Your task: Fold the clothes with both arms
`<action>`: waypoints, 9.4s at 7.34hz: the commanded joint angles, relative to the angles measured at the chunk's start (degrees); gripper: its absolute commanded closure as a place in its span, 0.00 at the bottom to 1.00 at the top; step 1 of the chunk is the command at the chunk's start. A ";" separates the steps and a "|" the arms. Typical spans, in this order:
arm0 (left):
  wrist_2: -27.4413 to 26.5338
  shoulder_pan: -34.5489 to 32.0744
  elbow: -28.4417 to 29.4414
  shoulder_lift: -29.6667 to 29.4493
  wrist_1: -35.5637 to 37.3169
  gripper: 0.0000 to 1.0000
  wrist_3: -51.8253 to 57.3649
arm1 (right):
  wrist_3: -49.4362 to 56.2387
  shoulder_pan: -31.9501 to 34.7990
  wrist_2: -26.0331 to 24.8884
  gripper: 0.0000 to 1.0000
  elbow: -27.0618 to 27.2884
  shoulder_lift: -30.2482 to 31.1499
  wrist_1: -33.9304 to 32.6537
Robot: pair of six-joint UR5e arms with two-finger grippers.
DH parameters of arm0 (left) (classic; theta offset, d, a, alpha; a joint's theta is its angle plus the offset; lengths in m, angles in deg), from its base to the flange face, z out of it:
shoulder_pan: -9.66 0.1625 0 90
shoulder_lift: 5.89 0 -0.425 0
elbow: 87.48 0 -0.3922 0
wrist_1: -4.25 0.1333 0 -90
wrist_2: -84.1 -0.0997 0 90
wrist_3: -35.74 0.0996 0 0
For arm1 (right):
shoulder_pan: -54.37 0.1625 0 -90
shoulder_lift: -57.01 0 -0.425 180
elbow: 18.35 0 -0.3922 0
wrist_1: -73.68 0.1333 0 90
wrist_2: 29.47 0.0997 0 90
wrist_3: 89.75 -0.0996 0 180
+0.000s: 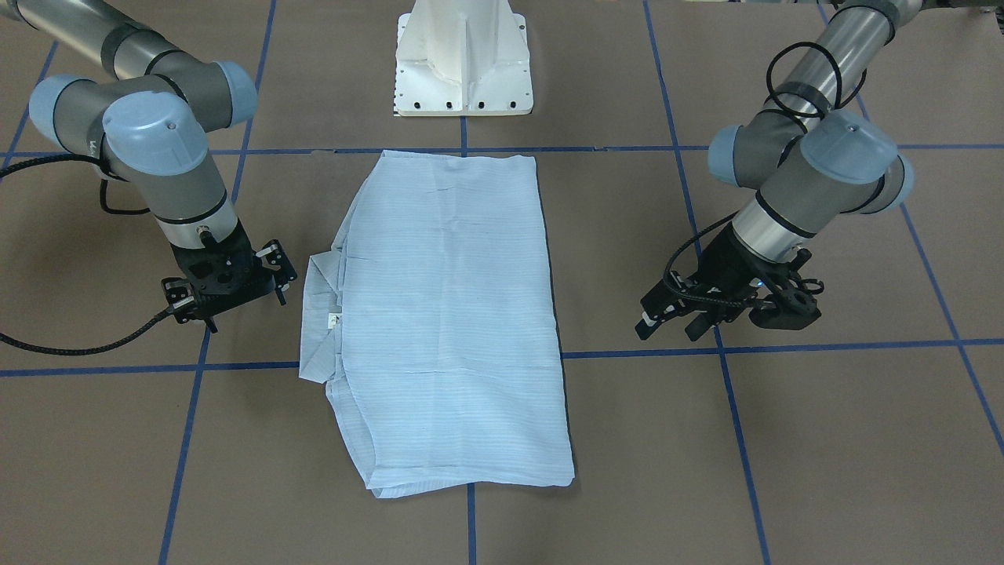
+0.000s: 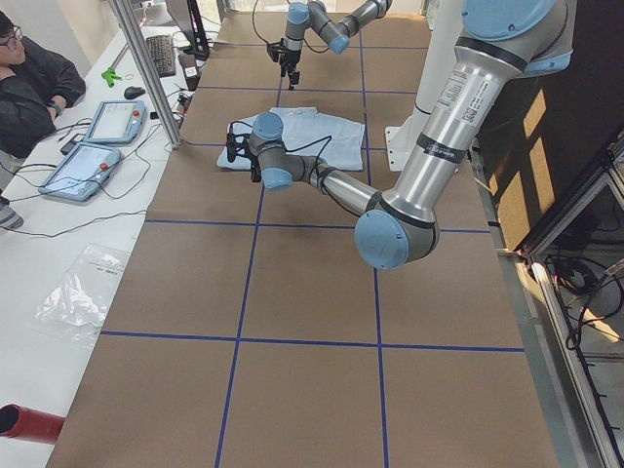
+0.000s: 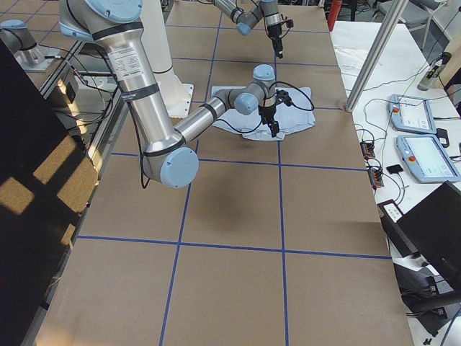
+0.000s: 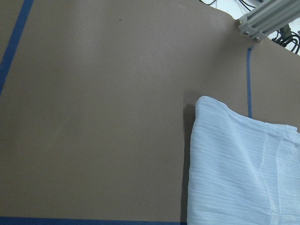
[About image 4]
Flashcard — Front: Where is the light blue button-up shirt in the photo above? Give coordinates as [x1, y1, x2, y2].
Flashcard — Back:
[187, 96, 300, 225]

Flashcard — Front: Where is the grey aluminium frame post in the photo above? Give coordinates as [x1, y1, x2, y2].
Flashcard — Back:
[237, 0, 300, 42]

